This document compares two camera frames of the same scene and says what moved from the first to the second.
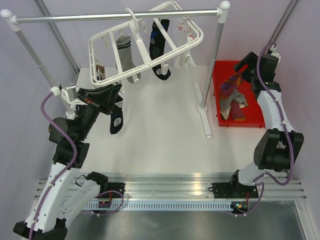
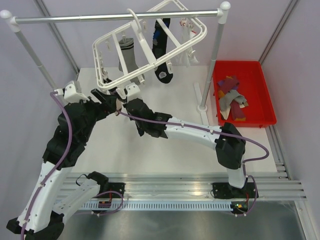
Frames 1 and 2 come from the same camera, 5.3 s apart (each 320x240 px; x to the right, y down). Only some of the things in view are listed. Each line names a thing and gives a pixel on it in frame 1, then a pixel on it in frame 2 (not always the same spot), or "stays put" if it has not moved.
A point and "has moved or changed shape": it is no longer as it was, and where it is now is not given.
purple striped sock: (229, 85) has moved or changed shape
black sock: (117, 117) -> (138, 108)
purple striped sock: (236, 112) stays put
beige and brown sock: (225, 113) stays put
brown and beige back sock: (101, 69) -> (118, 106)
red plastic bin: (222, 70) stays put
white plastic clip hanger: (97, 40) -> (138, 48)
